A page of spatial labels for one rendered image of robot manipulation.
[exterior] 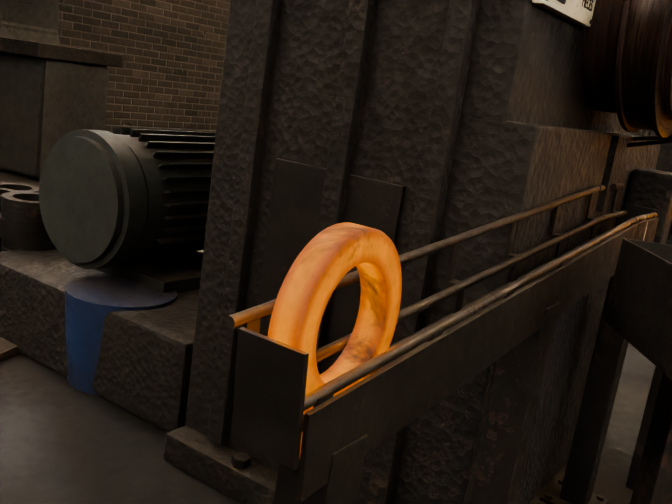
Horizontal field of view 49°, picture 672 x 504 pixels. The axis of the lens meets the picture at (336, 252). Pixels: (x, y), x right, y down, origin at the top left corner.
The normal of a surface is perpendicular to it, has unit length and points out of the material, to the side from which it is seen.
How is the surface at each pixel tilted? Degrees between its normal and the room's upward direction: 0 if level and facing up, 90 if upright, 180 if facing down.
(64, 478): 0
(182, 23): 90
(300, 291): 62
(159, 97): 90
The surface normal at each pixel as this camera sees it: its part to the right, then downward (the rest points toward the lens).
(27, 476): 0.14, -0.97
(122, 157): 0.67, -0.52
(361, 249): 0.83, 0.23
